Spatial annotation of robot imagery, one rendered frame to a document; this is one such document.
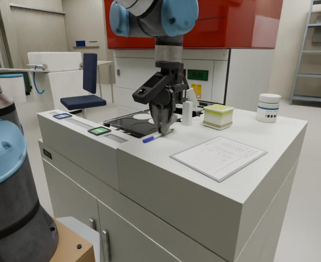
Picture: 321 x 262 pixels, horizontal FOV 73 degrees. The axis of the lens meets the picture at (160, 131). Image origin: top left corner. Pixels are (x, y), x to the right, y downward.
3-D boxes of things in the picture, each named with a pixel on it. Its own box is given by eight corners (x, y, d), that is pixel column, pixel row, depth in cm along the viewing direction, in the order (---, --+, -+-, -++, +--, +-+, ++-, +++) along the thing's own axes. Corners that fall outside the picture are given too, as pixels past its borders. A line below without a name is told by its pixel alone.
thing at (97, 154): (62, 136, 105) (58, 108, 100) (142, 179, 70) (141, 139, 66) (42, 142, 98) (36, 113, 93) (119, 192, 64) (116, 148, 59)
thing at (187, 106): (189, 120, 81) (191, 84, 76) (198, 122, 79) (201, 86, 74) (179, 125, 77) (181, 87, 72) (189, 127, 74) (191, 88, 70)
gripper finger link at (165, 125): (179, 133, 68) (181, 104, 65) (167, 138, 64) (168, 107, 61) (171, 130, 70) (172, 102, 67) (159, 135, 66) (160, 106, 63)
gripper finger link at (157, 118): (170, 130, 71) (172, 102, 67) (157, 134, 66) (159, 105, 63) (163, 127, 72) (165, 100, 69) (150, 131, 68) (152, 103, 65)
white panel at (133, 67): (119, 107, 160) (116, 49, 146) (222, 133, 109) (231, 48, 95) (116, 108, 158) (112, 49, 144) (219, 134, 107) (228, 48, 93)
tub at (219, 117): (215, 121, 81) (216, 103, 78) (232, 126, 75) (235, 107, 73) (202, 125, 76) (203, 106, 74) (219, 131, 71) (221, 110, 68)
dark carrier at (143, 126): (156, 108, 126) (156, 107, 126) (209, 120, 105) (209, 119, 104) (107, 122, 102) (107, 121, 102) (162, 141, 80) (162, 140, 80)
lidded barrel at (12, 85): (22, 99, 583) (16, 73, 560) (33, 101, 554) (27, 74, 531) (-1, 102, 541) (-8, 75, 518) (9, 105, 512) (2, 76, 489)
